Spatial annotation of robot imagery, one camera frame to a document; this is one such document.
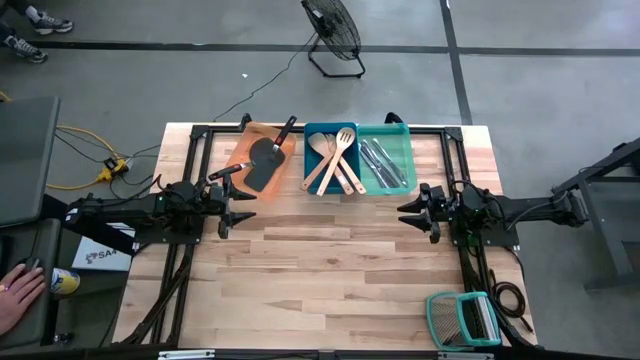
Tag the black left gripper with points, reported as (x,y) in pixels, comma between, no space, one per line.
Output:
(222,205)

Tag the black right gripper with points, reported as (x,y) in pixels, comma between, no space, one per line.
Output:
(434,207)

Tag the black rectangular spatula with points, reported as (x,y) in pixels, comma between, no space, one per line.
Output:
(260,180)

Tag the black round spatula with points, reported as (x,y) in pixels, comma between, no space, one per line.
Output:
(265,150)

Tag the wooden spork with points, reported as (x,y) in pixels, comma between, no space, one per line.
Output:
(357,181)

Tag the orange plastic bin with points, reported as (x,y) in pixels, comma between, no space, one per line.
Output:
(257,131)

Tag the wooden slotted spatula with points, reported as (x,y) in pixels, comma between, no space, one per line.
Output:
(338,159)

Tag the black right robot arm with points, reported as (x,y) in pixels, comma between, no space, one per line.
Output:
(525,210)

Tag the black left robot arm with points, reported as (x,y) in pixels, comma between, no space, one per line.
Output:
(125,210)

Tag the turquoise plastic bin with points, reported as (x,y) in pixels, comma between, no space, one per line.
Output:
(400,137)

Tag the blue plastic bin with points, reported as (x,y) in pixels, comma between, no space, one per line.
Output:
(308,155)

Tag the teal dish rack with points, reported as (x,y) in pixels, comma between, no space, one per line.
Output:
(464,320)

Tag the yellow power strip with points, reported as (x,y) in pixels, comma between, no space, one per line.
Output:
(111,170)

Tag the white cardboard box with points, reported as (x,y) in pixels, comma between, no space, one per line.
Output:
(100,257)

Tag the black metal stand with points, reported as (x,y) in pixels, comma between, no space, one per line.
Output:
(600,240)

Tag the yellow blue can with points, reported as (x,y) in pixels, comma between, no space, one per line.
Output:
(65,281)

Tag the black floor fan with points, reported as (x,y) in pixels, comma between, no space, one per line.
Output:
(332,25)

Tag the black computer mouse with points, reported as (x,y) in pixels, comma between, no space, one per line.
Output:
(32,262)

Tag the dark gray panel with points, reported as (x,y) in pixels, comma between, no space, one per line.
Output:
(27,160)

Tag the person's hand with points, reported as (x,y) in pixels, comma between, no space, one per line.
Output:
(20,300)

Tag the dark gray desk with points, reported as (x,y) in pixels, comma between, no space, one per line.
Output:
(30,340)

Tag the person's shoe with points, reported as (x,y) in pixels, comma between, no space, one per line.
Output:
(50,24)
(25,50)

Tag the black aluminium frame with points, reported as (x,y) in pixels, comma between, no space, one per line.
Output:
(465,270)
(175,300)

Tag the silver metal bracket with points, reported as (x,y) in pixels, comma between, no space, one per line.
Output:
(465,356)
(187,354)

